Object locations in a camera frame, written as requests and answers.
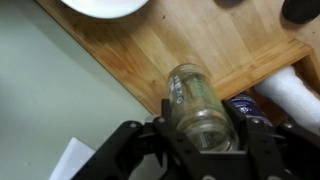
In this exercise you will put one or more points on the white ceramic bowl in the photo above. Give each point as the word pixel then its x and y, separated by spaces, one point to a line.
pixel 103 6

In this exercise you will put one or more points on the wooden spice tray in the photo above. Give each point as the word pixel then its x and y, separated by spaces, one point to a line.
pixel 266 65

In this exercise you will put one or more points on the clear glass spice bottle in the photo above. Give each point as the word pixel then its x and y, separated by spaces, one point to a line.
pixel 196 106

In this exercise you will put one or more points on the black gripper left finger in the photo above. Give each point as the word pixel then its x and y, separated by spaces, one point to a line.
pixel 140 153

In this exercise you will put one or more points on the small black round lid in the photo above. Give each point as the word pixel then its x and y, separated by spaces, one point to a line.
pixel 301 10

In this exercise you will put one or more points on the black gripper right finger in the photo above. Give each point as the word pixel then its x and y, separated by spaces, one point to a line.
pixel 280 153

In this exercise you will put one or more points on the wide round spice container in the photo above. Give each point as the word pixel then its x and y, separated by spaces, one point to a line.
pixel 248 106

